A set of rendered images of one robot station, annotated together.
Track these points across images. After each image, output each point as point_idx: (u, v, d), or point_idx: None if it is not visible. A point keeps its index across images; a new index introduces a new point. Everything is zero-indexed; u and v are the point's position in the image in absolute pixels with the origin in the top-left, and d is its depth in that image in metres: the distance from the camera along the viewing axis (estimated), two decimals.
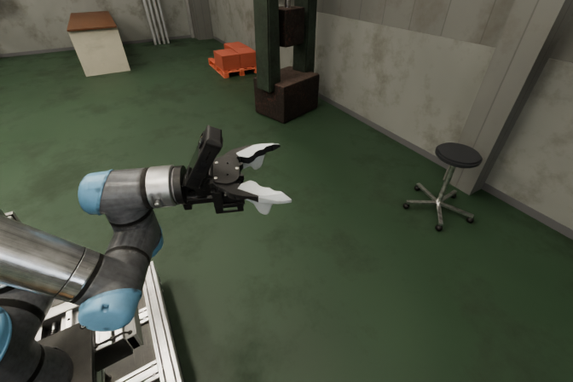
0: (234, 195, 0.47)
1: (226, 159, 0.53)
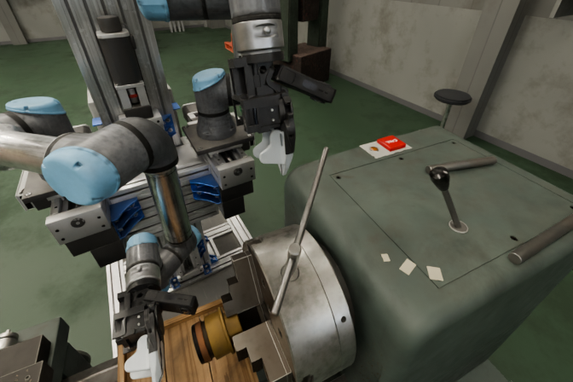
0: (293, 134, 0.46)
1: None
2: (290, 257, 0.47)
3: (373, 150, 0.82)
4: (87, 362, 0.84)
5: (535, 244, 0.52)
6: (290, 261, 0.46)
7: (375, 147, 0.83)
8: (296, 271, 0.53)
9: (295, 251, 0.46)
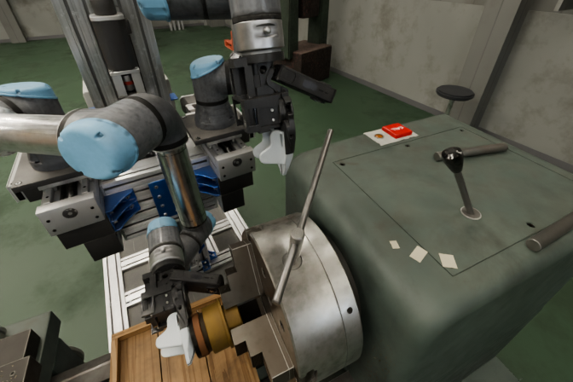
0: (294, 134, 0.46)
1: None
2: (292, 243, 0.43)
3: (378, 137, 0.79)
4: (79, 359, 0.81)
5: (554, 229, 0.49)
6: (292, 246, 0.43)
7: (380, 135, 0.80)
8: (298, 259, 0.49)
9: (298, 234, 0.43)
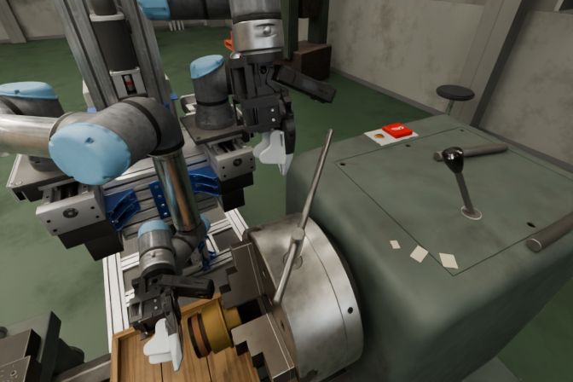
0: (294, 134, 0.46)
1: None
2: (293, 243, 0.43)
3: (378, 137, 0.79)
4: (80, 359, 0.81)
5: (555, 229, 0.49)
6: (293, 246, 0.43)
7: (380, 135, 0.80)
8: (299, 259, 0.49)
9: (298, 234, 0.43)
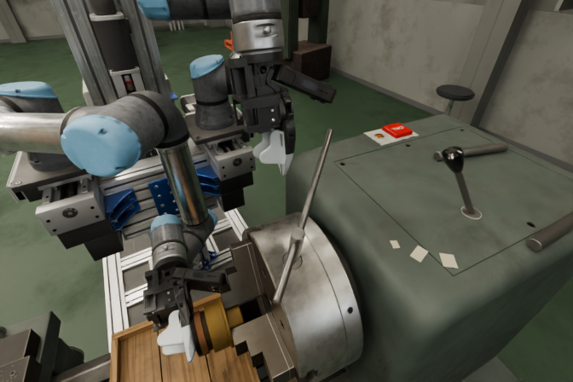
0: (294, 134, 0.46)
1: None
2: (292, 242, 0.43)
3: (378, 137, 0.79)
4: (79, 359, 0.81)
5: (555, 229, 0.49)
6: (293, 246, 0.43)
7: (380, 135, 0.80)
8: (298, 259, 0.49)
9: (298, 234, 0.43)
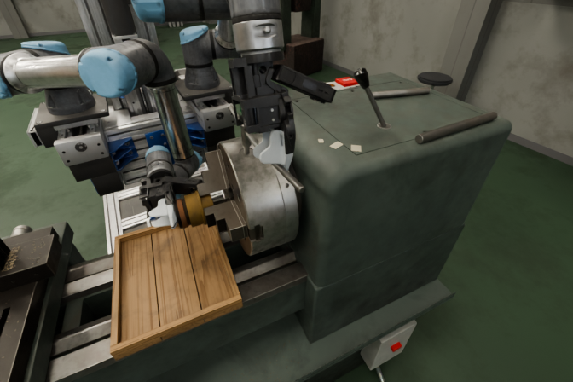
0: (294, 134, 0.47)
1: None
2: None
3: None
4: None
5: (436, 130, 0.67)
6: None
7: (332, 84, 0.99)
8: (243, 155, 0.67)
9: None
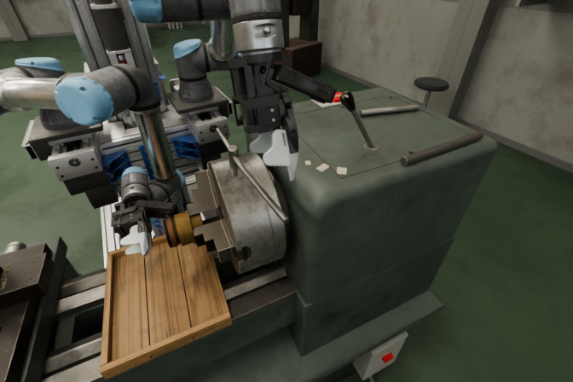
0: (296, 130, 0.45)
1: None
2: None
3: None
4: None
5: (421, 152, 0.69)
6: None
7: None
8: (231, 176, 0.68)
9: (231, 147, 0.63)
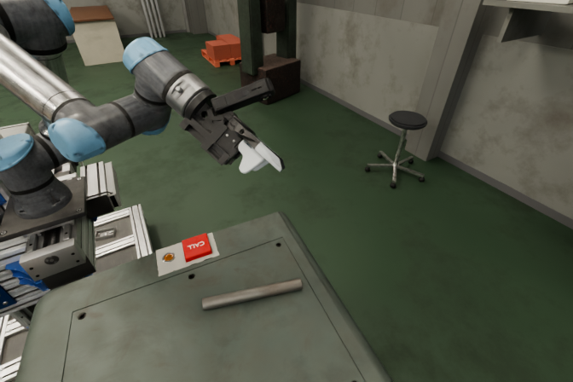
0: (242, 128, 0.47)
1: None
2: None
3: (164, 260, 0.65)
4: None
5: None
6: None
7: (171, 255, 0.66)
8: None
9: None
